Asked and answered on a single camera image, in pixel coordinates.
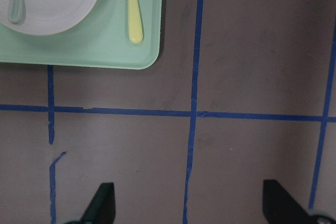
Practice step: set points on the light green plastic tray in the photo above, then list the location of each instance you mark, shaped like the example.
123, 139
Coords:
101, 40

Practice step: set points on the white round plate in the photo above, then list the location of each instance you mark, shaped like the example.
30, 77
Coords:
48, 17

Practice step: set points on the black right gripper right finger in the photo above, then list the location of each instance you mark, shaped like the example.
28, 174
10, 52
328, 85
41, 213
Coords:
280, 207

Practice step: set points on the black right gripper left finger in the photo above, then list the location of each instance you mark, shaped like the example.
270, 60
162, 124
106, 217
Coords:
102, 207

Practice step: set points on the yellow plastic fork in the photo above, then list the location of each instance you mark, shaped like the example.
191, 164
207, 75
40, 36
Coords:
135, 29

